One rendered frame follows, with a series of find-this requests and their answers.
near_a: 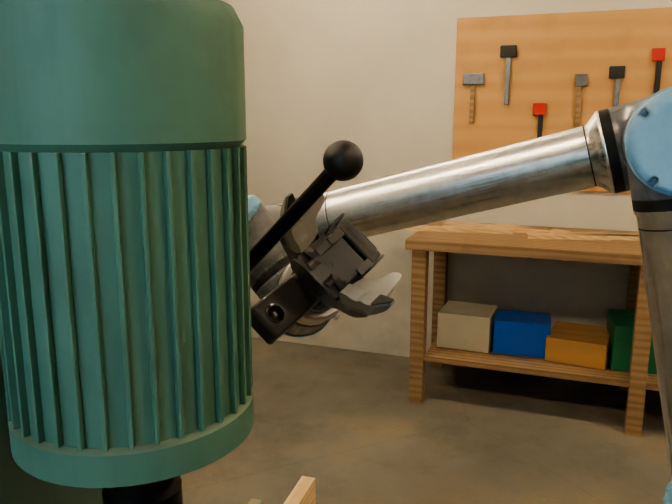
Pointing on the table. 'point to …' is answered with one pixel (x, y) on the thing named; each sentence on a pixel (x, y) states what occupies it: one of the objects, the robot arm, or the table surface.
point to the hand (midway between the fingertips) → (336, 252)
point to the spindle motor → (123, 238)
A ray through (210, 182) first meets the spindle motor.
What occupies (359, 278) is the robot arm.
